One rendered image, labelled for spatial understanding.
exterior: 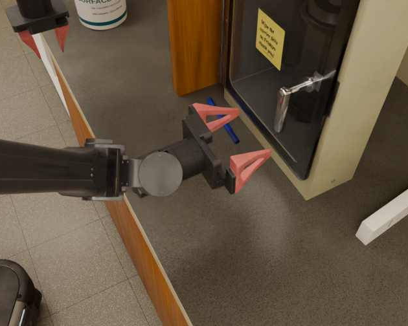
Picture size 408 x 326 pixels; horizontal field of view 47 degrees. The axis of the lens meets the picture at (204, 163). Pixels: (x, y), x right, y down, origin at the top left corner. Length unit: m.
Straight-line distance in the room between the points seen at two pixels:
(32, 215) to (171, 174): 1.56
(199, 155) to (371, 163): 0.44
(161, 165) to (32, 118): 1.92
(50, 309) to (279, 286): 1.21
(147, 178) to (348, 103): 0.33
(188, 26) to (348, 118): 0.38
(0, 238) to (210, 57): 1.33
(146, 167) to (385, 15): 0.36
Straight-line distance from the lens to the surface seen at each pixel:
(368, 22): 0.64
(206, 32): 1.01
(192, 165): 0.67
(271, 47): 0.80
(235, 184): 0.68
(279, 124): 0.75
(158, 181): 0.59
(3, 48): 2.97
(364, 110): 0.79
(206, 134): 0.68
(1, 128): 2.49
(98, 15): 1.27
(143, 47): 1.22
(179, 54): 1.00
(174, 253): 0.84
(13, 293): 1.68
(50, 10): 0.93
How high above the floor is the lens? 1.68
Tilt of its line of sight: 52 degrees down
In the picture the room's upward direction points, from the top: straight up
